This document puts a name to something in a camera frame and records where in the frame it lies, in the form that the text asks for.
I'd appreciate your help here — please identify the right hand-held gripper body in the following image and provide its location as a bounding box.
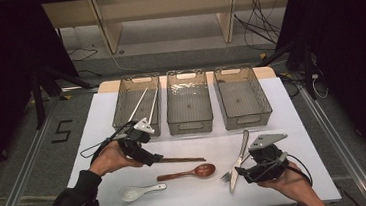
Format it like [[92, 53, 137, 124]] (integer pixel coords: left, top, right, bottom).
[[243, 132, 293, 184]]

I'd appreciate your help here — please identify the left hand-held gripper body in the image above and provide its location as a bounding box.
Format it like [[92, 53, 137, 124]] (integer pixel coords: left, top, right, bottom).
[[115, 116, 165, 170]]

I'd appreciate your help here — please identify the steel table knife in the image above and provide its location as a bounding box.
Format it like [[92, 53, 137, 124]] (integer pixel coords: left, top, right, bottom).
[[224, 129, 255, 194]]

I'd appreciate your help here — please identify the steel fork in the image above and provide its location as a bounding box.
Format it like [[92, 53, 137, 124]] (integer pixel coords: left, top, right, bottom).
[[218, 153, 254, 184]]

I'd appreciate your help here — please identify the brown wooden spoon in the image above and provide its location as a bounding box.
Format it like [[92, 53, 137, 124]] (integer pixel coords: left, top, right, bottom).
[[156, 162, 218, 184]]

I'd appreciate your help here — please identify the smoky clear plastic bin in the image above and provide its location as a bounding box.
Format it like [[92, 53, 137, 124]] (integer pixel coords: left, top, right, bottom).
[[162, 67, 216, 136], [107, 72, 166, 141], [212, 62, 274, 132]]

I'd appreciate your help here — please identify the white ceramic spoon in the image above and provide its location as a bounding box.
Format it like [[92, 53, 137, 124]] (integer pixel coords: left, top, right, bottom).
[[120, 182, 168, 204]]

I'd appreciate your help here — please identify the brown wooden chopstick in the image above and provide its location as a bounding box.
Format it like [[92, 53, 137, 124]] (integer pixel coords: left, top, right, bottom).
[[158, 155, 206, 166], [158, 153, 207, 164]]

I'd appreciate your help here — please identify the person's left hand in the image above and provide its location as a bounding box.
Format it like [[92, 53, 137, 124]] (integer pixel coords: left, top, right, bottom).
[[86, 138, 145, 178]]

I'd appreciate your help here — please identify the person's right hand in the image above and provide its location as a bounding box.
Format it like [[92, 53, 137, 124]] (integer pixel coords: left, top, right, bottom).
[[255, 160, 314, 202]]

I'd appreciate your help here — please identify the black metal stand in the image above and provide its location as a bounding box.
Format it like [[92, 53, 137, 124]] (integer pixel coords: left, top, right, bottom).
[[255, 34, 319, 106], [28, 57, 98, 131]]

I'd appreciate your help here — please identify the black curtain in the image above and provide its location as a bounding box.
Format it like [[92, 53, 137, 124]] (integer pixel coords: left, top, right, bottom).
[[0, 0, 90, 192], [271, 0, 366, 188]]

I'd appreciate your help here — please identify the beige wooden desk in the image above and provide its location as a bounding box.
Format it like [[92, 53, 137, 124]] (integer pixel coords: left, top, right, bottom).
[[41, 0, 300, 61]]

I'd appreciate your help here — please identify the left hand-held gripper cable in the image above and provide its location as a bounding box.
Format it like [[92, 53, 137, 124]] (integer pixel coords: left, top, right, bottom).
[[77, 121, 135, 166]]

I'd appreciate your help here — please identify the hand-held gripper cable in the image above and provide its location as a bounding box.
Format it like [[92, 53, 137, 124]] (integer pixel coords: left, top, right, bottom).
[[285, 151, 314, 189], [77, 121, 135, 166]]

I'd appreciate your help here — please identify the right hand-held gripper cable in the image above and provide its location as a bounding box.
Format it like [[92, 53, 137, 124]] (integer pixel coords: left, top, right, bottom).
[[285, 151, 314, 189]]

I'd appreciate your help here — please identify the aluminium floor rail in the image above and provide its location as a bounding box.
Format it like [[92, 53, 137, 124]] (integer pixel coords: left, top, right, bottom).
[[298, 81, 366, 206], [0, 93, 72, 206]]

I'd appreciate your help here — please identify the white floor cable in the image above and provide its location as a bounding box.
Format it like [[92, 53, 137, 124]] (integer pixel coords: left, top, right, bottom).
[[93, 37, 144, 77]]

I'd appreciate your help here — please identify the black floor cable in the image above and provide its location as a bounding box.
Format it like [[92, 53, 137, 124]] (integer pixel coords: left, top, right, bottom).
[[66, 44, 100, 63]]

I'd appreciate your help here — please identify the bundle of black cables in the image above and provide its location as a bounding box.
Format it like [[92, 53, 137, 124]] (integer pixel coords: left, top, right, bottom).
[[231, 0, 289, 54]]

